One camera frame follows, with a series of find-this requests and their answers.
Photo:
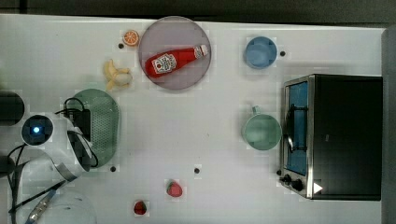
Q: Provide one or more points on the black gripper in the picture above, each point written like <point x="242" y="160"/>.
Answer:
<point x="81" y="119"/>

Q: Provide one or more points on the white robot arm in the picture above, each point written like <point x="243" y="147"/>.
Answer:
<point x="66" y="155"/>

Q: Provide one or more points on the peeled banana toy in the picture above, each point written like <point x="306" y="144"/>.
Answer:
<point x="117" y="77"/>

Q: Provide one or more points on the orange slice toy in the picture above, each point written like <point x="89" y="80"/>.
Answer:
<point x="131" y="38"/>

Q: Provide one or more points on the red ketchup bottle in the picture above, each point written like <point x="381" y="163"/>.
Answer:
<point x="170" y="61"/>

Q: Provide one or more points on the red strawberry toy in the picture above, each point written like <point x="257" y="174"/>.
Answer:
<point x="140" y="208"/>

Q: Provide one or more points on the grey round plate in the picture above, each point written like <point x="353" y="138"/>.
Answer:
<point x="175" y="33"/>

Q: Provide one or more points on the pink strawberry toy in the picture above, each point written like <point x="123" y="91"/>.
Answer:
<point x="173" y="189"/>

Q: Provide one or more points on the green mug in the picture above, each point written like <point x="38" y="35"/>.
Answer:
<point x="261" y="131"/>

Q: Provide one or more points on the blue bowl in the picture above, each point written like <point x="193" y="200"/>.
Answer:
<point x="260" y="52"/>

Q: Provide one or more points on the silver toaster oven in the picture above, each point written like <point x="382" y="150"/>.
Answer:
<point x="331" y="148"/>

